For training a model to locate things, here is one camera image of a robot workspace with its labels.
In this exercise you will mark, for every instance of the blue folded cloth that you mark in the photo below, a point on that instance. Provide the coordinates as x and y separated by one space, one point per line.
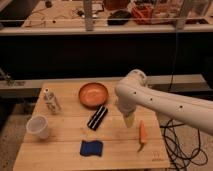
91 148

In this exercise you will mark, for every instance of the orange round plate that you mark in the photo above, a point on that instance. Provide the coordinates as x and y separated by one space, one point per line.
93 94

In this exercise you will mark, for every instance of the black striped eraser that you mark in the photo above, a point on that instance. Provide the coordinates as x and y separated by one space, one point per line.
97 118

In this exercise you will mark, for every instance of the grey metal post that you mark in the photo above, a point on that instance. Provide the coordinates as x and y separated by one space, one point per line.
87 5

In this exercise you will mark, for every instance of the black bag on bench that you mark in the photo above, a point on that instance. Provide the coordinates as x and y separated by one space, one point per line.
119 17

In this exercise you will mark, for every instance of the clear plastic cup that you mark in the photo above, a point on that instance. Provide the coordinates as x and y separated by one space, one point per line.
38 125

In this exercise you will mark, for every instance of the pale yellow end effector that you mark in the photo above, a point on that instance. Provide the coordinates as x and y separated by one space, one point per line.
129 120

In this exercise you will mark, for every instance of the orange crate on bench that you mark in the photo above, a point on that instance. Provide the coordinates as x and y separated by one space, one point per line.
142 14

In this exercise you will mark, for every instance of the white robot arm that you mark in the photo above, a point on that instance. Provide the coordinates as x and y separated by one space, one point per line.
132 91

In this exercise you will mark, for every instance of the small clear bottle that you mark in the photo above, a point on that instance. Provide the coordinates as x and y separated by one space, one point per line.
51 101

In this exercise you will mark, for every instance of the orange carrot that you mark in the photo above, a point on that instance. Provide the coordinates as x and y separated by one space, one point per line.
142 135

